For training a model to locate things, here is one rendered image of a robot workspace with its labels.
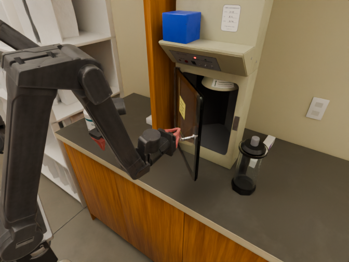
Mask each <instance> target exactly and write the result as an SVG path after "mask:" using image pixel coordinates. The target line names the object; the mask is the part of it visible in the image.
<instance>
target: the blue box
mask: <svg viewBox="0 0 349 262"><path fill-rule="evenodd" d="M162 18H163V41H169V42H175V43H182V44H187V43H190V42H193V41H195V40H198V39H199V38H200V21H201V12H199V11H183V10H176V11H169V12H163V13H162Z"/></svg>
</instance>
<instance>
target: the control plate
mask: <svg viewBox="0 0 349 262"><path fill-rule="evenodd" d="M169 51H170V52H171V54H172V55H173V56H174V58H175V59H176V61H177V62H179V63H184V64H189V65H193V66H197V67H202V68H207V69H213V70H218V71H221V69H220V67H219V64H218V62H217V59H216V58H213V57H207V56H201V55H195V54H189V53H183V52H179V51H173V50H169ZM194 57H196V59H195V58H194ZM179 59H180V60H181V61H180V60H179ZM204 59H207V60H204ZM185 60H187V61H188V63H186V62H185ZM191 61H195V63H196V65H195V64H192V62H191ZM199 63H201V65H199ZM205 64H206V65H207V66H205ZM211 66H212V67H211Z"/></svg>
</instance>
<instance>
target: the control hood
mask: <svg viewBox="0 0 349 262"><path fill-rule="evenodd" d="M159 44H160V46H161V47H162V49H163V50H164V51H165V53H166V54H167V55H168V57H169V58H170V59H171V61H172V62H175V63H179V62H177V61H176V59H175V58H174V56H173V55H172V54H171V52H170V51H169V50H173V51H179V52H183V53H189V54H195V55H201V56H207V57H213V58H216V59H217V62H218V64H219V67H220V69H221V71H219V72H224V73H229V74H235V75H240V76H244V77H248V76H249V74H250V70H251V65H252V60H253V55H254V50H255V47H254V46H249V45H242V44H234V43H226V42H218V41H210V40H203V39H198V40H195V41H193V42H190V43H187V44H182V43H175V42H169V41H163V40H160V41H159ZM180 64H184V63H180ZM186 65H189V64H186ZM189 66H194V65H189ZM194 67H197V66H194ZM199 68H202V67H199ZM204 69H207V68H204ZM209 70H213V69H209ZM214 71H218V70H214Z"/></svg>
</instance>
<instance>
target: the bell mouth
mask: <svg viewBox="0 0 349 262"><path fill-rule="evenodd" d="M202 84H203V85H204V86H205V87H207V88H209V89H212V90H217V91H233V90H237V89H239V87H238V85H237V84H236V83H232V82H228V81H223V80H219V79H215V78H210V77H206V76H204V78H203V80H202Z"/></svg>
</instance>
